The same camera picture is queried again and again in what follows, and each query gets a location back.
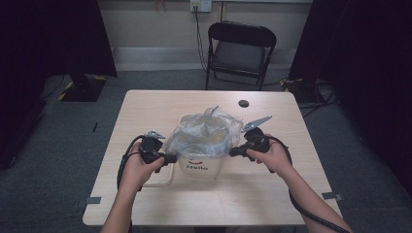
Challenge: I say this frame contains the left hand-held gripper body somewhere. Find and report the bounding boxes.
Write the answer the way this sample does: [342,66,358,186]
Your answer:
[139,130,166,164]

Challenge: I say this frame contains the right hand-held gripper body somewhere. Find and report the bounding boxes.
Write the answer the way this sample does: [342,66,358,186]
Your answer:
[241,115,273,153]

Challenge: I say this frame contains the cream bin rim ring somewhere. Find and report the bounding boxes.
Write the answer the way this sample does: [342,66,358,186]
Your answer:
[142,163,175,188]

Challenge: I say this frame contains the cream plastic trash bin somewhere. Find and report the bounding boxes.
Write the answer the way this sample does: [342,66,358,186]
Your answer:
[176,113,227,179]

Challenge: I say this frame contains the clear plastic bag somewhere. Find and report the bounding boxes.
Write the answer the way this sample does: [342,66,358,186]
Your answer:
[163,106,244,159]

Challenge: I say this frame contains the person's right hand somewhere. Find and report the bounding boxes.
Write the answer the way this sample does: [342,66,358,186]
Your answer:
[246,134,292,178]

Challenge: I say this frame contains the person's left hand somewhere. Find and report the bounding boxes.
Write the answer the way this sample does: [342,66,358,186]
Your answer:
[120,150,165,195]

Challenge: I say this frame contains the black stand base striped tape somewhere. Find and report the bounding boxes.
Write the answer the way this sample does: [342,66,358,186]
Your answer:
[57,73,108,103]
[280,78,322,104]

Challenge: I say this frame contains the grey tape strip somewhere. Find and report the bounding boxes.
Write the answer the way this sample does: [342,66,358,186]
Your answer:
[77,196,102,208]
[321,191,344,202]

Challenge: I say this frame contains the black folding chair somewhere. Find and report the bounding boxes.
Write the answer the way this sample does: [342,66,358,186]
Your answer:
[205,20,278,91]

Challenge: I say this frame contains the black curtain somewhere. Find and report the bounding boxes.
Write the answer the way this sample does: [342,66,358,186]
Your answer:
[0,0,119,169]
[289,0,412,195]

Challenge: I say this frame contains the left hand-held gripper cable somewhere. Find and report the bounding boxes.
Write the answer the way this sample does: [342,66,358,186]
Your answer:
[116,135,145,233]

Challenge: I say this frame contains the hand-held gripper cable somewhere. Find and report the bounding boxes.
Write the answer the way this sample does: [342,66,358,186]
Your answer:
[116,135,145,233]
[268,135,351,233]

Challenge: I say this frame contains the black floor cables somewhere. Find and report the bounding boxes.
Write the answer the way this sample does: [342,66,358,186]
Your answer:
[299,82,338,119]

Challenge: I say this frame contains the right hand-held gripper cable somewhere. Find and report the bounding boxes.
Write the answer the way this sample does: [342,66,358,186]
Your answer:
[268,135,351,233]

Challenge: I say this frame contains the white wall socket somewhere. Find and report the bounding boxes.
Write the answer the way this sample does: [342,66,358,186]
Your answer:
[189,0,213,14]

